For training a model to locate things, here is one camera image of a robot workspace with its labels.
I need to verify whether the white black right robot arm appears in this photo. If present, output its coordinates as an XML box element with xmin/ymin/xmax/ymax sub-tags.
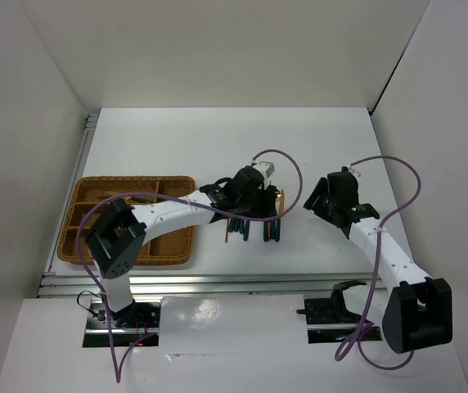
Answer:
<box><xmin>304</xmin><ymin>169</ymin><xmax>452</xmax><ymax>354</ymax></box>

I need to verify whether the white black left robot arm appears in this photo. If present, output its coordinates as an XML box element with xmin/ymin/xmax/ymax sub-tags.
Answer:
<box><xmin>85</xmin><ymin>161</ymin><xmax>277</xmax><ymax>327</ymax></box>

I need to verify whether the copper chopstick left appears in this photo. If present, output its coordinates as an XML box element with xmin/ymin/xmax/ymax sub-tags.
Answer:
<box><xmin>224</xmin><ymin>219</ymin><xmax>230</xmax><ymax>243</ymax></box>

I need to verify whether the brown wicker divided tray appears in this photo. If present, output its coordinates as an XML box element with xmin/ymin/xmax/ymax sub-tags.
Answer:
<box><xmin>56</xmin><ymin>175</ymin><xmax>196</xmax><ymax>266</ymax></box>

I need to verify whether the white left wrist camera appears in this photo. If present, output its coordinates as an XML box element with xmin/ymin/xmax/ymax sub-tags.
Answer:
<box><xmin>251</xmin><ymin>161</ymin><xmax>275</xmax><ymax>178</ymax></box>

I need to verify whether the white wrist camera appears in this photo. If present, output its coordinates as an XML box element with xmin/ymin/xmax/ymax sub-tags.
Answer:
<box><xmin>251</xmin><ymin>161</ymin><xmax>275</xmax><ymax>178</ymax></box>
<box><xmin>341</xmin><ymin>165</ymin><xmax>362</xmax><ymax>177</ymax></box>

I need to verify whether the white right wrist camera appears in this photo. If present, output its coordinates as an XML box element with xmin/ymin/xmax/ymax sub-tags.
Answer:
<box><xmin>341</xmin><ymin>165</ymin><xmax>362</xmax><ymax>177</ymax></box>

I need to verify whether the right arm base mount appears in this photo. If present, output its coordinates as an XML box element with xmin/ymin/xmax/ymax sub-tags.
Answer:
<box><xmin>296</xmin><ymin>280</ymin><xmax>366</xmax><ymax>344</ymax></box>

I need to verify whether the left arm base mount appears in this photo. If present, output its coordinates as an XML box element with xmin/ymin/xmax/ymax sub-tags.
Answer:
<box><xmin>76</xmin><ymin>291</ymin><xmax>161</xmax><ymax>348</ymax></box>

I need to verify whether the aluminium frame rail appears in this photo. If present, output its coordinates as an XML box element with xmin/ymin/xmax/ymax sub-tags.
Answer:
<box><xmin>37</xmin><ymin>110</ymin><xmax>386</xmax><ymax>298</ymax></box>

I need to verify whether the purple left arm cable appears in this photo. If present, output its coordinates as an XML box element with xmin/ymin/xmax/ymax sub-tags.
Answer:
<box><xmin>76</xmin><ymin>149</ymin><xmax>304</xmax><ymax>384</ymax></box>

